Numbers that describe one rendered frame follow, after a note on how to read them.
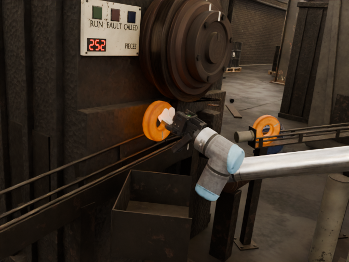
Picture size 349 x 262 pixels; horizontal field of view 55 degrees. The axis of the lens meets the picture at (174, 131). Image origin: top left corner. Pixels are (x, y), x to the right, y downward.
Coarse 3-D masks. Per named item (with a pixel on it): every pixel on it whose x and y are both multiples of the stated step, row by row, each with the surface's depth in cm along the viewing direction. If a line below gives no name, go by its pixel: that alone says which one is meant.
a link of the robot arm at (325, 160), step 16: (256, 160) 123; (272, 160) 120; (288, 160) 118; (304, 160) 116; (320, 160) 114; (336, 160) 112; (240, 176) 125; (256, 176) 123; (272, 176) 122; (288, 176) 121
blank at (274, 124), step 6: (258, 120) 176; (264, 120) 175; (270, 120) 177; (276, 120) 178; (258, 126) 175; (270, 126) 181; (276, 126) 179; (258, 132) 176; (270, 132) 181; (276, 132) 180; (270, 138) 180; (264, 144) 180
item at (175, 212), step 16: (128, 176) 104; (144, 176) 110; (160, 176) 109; (176, 176) 109; (192, 176) 109; (128, 192) 108; (144, 192) 111; (160, 192) 111; (176, 192) 111; (112, 208) 85; (128, 208) 108; (144, 208) 109; (160, 208) 110; (176, 208) 110; (112, 224) 86; (128, 224) 85; (144, 224) 85; (160, 224) 85; (176, 224) 85; (112, 240) 87; (128, 240) 87; (144, 240) 86; (160, 240) 86; (176, 240) 86; (128, 256) 88; (144, 256) 88; (160, 256) 88; (176, 256) 87
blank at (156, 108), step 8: (152, 104) 127; (160, 104) 127; (168, 104) 131; (152, 112) 125; (160, 112) 128; (144, 120) 125; (152, 120) 125; (144, 128) 126; (152, 128) 127; (160, 128) 133; (152, 136) 128; (160, 136) 132
